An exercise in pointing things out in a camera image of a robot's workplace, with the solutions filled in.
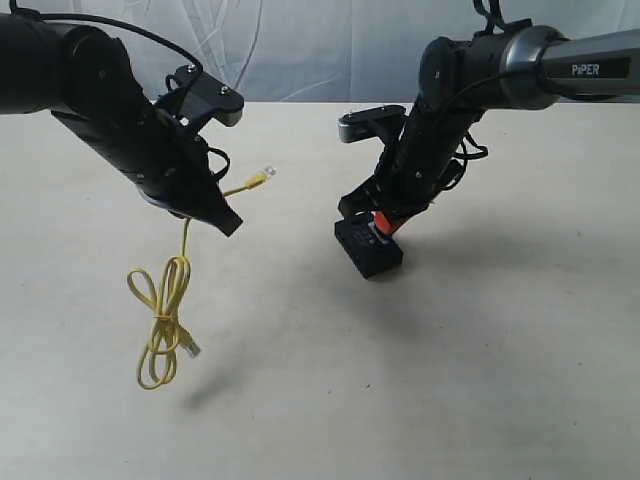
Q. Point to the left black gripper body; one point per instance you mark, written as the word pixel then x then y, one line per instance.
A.
pixel 166 162

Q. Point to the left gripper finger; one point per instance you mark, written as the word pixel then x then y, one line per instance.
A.
pixel 211 210

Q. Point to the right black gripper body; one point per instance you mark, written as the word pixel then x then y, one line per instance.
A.
pixel 410 171

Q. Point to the black network switch box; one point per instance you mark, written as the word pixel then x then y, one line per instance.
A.
pixel 372 252

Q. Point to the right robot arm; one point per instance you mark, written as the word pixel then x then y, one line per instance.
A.
pixel 526 68

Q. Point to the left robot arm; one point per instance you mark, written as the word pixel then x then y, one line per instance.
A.
pixel 69 66

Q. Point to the grey backdrop cloth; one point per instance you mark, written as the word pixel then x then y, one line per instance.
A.
pixel 319 51

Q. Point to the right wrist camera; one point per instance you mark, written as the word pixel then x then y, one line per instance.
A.
pixel 384 122

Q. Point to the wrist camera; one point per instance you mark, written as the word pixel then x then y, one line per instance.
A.
pixel 198 97
pixel 384 122

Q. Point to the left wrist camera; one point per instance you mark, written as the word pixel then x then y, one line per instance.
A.
pixel 198 97

